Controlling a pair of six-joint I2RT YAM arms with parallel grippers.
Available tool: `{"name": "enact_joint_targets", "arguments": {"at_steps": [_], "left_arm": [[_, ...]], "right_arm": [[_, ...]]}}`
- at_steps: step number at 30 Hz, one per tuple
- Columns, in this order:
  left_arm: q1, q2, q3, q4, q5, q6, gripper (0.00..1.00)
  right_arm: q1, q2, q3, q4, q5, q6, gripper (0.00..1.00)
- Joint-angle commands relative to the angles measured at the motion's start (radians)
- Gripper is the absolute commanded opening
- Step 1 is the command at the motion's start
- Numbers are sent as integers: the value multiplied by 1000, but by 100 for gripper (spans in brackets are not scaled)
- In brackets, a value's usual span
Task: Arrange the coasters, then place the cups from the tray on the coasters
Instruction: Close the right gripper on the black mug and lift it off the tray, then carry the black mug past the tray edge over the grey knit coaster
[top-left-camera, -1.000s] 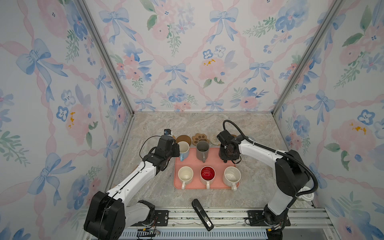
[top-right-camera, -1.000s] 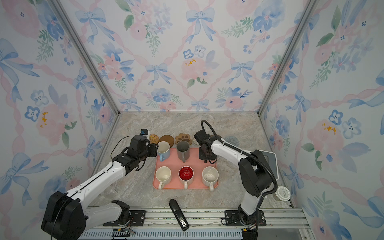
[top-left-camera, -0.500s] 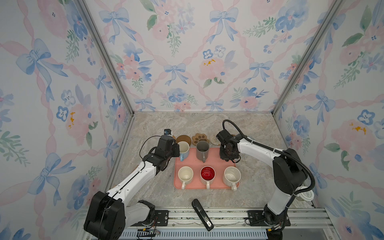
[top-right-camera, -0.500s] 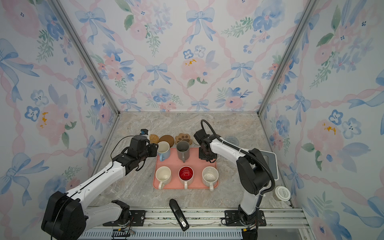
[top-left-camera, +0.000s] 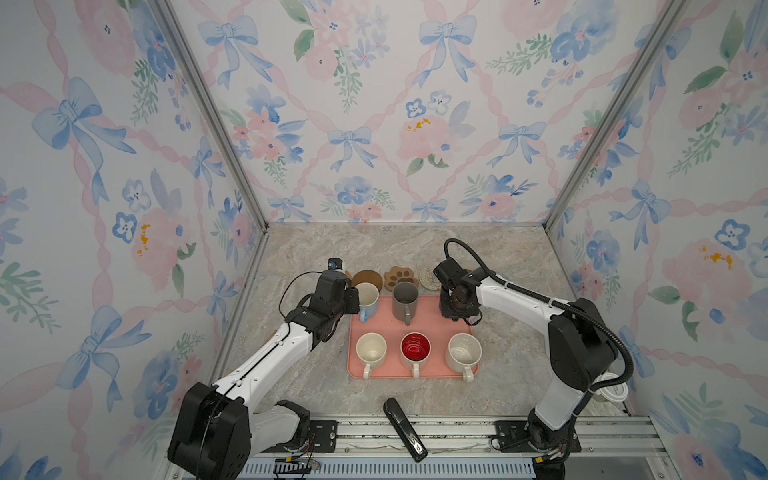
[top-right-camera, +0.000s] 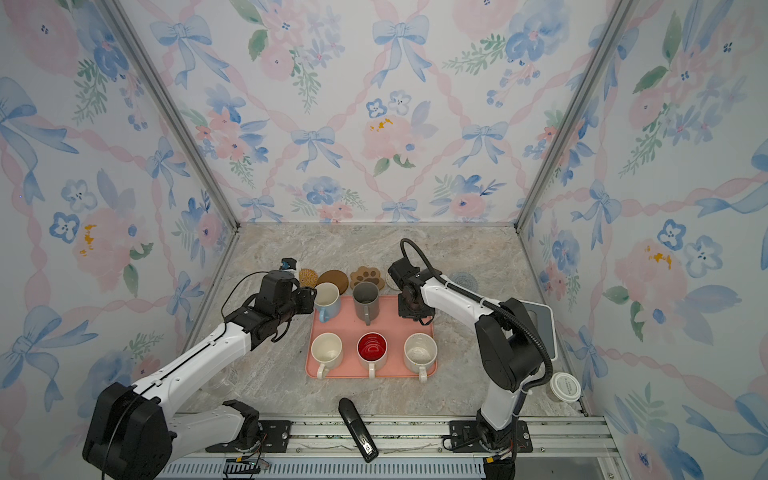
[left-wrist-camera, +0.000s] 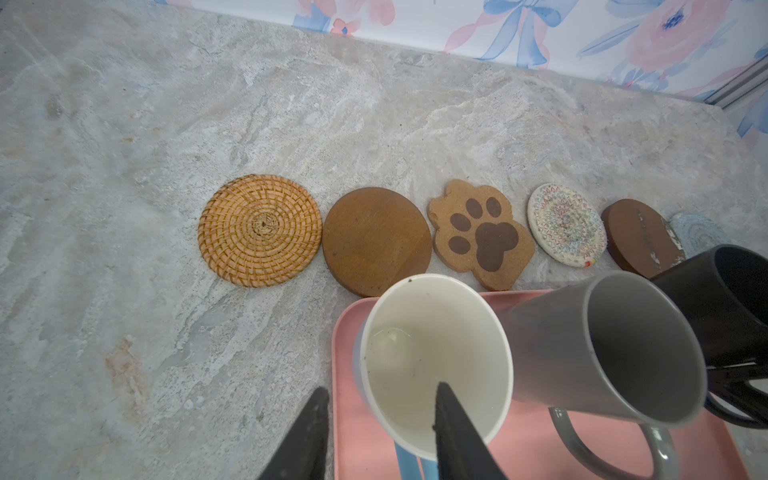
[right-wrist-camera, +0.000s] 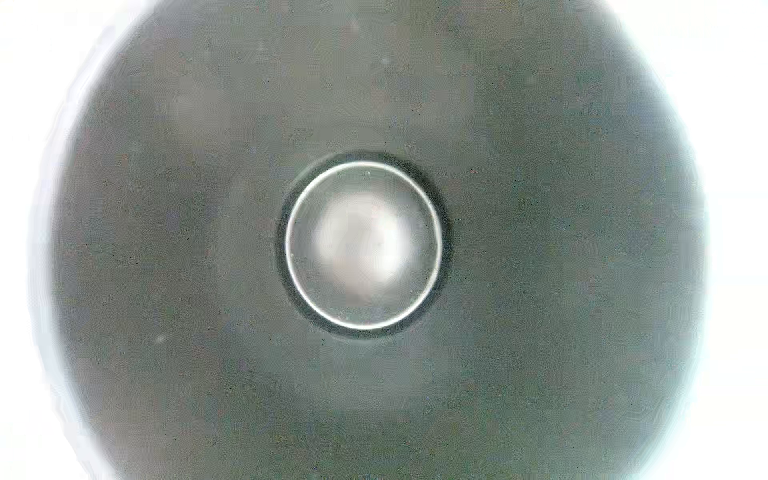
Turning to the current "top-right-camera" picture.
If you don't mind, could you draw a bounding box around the red interior mug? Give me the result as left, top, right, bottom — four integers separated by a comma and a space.
356, 332, 388, 379

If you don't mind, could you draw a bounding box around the white lidded paper cup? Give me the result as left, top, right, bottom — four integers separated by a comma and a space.
546, 372, 582, 403

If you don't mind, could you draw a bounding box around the plain round wooden coaster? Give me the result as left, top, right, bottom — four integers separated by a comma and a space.
318, 269, 349, 294

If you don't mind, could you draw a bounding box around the rattan woven round coaster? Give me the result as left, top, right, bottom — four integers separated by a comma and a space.
298, 268, 319, 288

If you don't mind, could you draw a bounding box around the pink plastic tray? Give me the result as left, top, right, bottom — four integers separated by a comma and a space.
305, 295, 435, 380

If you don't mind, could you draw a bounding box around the cream mug front right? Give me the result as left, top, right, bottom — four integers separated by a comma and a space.
404, 333, 438, 383

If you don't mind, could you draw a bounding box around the black handheld device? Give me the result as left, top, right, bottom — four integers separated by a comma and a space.
338, 397, 379, 463

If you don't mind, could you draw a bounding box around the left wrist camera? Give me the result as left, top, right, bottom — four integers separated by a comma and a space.
280, 257, 298, 271

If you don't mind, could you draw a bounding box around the cream mug front left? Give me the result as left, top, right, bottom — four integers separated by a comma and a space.
310, 333, 343, 380

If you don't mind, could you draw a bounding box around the aluminium rail base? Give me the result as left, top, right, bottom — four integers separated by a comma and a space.
160, 415, 629, 479

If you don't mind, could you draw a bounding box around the grey mug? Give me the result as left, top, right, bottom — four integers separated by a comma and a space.
352, 281, 380, 326

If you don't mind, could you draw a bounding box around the white grey tissue box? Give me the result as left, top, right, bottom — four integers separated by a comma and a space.
523, 301, 559, 361

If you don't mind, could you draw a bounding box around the grey woven round coaster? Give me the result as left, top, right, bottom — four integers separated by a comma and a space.
449, 271, 478, 292

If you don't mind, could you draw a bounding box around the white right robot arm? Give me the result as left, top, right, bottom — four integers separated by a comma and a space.
388, 258, 554, 453

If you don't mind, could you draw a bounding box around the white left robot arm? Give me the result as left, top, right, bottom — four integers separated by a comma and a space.
82, 270, 317, 479

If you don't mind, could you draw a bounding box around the cork paw print coaster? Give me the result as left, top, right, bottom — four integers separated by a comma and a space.
349, 266, 386, 290

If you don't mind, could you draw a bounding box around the light blue mug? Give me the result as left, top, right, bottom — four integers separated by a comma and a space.
314, 282, 341, 323

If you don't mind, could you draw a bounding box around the cream mug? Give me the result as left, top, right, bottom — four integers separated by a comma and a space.
310, 333, 343, 380
404, 333, 438, 383

